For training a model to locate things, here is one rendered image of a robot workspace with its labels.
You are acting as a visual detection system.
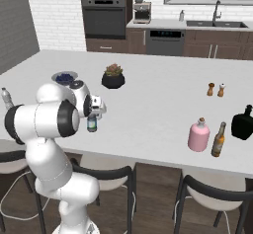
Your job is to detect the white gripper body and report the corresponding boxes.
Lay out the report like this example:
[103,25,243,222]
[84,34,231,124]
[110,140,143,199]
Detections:
[88,103,108,119]

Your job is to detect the small clear bottle blue label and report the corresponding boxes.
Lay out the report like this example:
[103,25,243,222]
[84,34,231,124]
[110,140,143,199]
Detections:
[86,115,99,133]

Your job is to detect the succulent plant in black pot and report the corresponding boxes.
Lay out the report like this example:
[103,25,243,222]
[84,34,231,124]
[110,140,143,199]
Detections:
[101,63,127,90]

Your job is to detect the bowl of blueberries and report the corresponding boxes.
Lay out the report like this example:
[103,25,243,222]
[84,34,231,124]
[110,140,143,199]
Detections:
[50,70,79,87]

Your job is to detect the brown tall oven cupboard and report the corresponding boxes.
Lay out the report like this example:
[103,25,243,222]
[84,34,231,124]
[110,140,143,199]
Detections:
[78,0,134,53]

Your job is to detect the black and white chair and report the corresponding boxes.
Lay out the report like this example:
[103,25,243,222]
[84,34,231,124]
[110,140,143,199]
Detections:
[0,138,47,234]
[172,168,253,234]
[68,153,138,234]

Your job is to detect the black built-in oven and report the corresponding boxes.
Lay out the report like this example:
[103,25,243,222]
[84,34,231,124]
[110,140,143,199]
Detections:
[81,0,127,40]

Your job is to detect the dark grey dishwasher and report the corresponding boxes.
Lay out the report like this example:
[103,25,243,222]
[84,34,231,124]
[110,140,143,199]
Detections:
[145,29,186,57]

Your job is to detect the clear plastic water bottle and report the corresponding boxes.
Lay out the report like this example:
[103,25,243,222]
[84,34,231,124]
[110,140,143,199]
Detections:
[0,87,15,112]

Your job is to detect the pink bottle with cork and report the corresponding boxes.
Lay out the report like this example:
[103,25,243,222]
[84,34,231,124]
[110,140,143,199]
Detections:
[187,117,211,153]

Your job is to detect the silver coffee machine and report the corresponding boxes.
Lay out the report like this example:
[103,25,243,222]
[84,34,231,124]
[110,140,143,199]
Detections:
[132,0,153,25]

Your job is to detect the brown pepper shaker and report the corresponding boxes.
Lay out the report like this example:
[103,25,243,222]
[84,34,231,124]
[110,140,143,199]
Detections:
[207,82,215,97]

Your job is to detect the brown shaker with white top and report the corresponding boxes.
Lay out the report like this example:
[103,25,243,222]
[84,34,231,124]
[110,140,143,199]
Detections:
[216,83,226,98]

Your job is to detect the brown glass beer bottle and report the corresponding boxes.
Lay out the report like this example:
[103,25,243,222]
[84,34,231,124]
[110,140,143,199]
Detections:
[211,121,227,158]

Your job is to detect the brown base cupboards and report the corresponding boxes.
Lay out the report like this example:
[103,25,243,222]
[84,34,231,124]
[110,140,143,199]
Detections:
[126,27,253,61]

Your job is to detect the black square glass bottle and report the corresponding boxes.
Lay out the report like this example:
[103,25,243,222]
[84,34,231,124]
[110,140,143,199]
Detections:
[230,104,253,141]

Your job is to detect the dark kitchen sink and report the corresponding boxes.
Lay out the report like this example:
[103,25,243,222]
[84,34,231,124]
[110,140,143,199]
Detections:
[186,20,249,29]

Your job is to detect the dark metal tap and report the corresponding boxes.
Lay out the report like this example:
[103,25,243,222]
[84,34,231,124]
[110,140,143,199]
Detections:
[211,0,222,27]

